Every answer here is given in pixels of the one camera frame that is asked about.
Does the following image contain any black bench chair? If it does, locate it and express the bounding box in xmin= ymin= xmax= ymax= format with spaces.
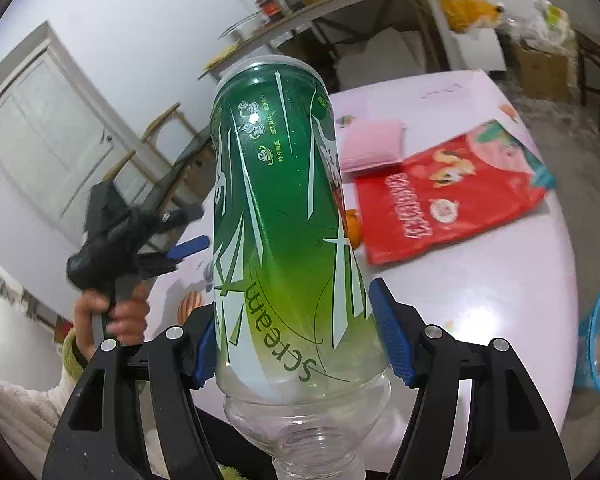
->
xmin=104 ymin=103 xmax=215 ymax=217

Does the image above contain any white door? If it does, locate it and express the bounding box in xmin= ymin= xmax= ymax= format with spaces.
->
xmin=0 ymin=23 xmax=155 ymax=243

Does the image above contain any clear plastic tub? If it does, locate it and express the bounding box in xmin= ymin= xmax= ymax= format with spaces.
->
xmin=220 ymin=12 xmax=268 ymax=44

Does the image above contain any white foam board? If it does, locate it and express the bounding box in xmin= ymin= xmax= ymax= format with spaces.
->
xmin=453 ymin=28 xmax=507 ymax=73

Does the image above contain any red snack bag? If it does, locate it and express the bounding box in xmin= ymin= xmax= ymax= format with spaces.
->
xmin=354 ymin=119 xmax=556 ymax=266

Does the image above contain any red lidded jar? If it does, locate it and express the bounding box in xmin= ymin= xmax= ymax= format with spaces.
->
xmin=257 ymin=0 xmax=284 ymax=23

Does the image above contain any green clear plastic bottle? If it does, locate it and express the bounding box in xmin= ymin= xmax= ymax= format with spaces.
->
xmin=210 ymin=55 xmax=391 ymax=479

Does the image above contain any left forearm white sleeve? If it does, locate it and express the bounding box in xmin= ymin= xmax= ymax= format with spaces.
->
xmin=0 ymin=327 xmax=89 ymax=480

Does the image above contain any cardboard box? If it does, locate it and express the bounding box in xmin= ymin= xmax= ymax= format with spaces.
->
xmin=514 ymin=42 xmax=570 ymax=102

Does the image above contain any left hand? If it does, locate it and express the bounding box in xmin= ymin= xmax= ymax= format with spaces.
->
xmin=73 ymin=283 xmax=149 ymax=361

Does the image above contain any yellow plastic bag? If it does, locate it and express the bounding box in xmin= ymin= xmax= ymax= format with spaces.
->
xmin=439 ymin=0 xmax=503 ymax=32

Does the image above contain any small orange fruit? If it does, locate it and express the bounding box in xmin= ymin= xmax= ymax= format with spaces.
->
xmin=344 ymin=209 xmax=363 ymax=250

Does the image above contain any pink sponge cloth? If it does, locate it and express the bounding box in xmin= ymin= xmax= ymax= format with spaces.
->
xmin=338 ymin=119 xmax=405 ymax=174

